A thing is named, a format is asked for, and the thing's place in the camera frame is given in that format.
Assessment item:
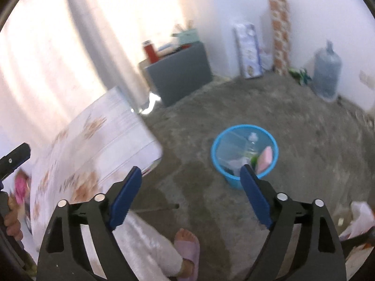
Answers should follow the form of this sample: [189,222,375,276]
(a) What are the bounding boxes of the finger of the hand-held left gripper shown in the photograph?
[0,143,32,180]

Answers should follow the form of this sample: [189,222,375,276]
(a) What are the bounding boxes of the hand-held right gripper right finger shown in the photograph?
[240,164,347,281]

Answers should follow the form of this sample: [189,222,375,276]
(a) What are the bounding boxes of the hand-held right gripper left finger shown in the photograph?
[37,166,143,281]

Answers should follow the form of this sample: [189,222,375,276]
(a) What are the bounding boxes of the pink packet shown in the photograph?
[254,146,274,174]

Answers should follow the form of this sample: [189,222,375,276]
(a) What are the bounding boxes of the blue plastic waste basket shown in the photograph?
[211,125,279,190]

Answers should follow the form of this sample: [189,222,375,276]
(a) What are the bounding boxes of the person's left hand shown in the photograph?
[4,206,24,242]

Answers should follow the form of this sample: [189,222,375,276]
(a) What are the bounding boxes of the white fluffy pants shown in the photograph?
[80,211,184,277]

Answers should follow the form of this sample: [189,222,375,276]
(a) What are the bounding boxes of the floral plastic tablecloth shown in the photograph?
[29,86,163,252]

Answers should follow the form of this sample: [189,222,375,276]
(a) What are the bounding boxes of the person's bare foot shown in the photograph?
[175,229,197,278]

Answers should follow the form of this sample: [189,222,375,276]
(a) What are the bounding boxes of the pink slipper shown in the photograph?
[173,238,200,281]

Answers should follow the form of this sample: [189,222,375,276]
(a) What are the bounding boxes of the white plastic bag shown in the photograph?
[340,201,375,240]

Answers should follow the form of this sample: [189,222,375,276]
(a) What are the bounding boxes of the cream patterned curtain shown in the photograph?
[0,0,97,159]
[63,0,217,106]

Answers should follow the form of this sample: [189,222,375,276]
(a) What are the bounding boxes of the green glass bottles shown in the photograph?
[289,67,311,86]

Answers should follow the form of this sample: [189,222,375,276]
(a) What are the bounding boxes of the grey cabinet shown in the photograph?
[139,41,214,108]

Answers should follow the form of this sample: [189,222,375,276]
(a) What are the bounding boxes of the large blue water jug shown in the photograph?
[311,40,343,102]

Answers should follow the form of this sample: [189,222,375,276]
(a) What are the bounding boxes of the tall white blue box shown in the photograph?
[233,22,263,79]

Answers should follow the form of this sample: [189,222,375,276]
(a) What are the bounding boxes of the red thermos flask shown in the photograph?
[142,40,159,64]

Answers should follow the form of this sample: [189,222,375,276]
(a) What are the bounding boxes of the white blue small packet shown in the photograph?
[157,43,176,55]

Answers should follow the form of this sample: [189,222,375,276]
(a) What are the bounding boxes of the orange patterned paper roll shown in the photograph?
[266,0,292,77]

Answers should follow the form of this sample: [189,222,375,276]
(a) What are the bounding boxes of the teal utensil holder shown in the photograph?
[172,29,200,47]

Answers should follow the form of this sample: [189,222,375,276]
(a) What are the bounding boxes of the wooden chopsticks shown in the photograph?
[174,20,195,34]

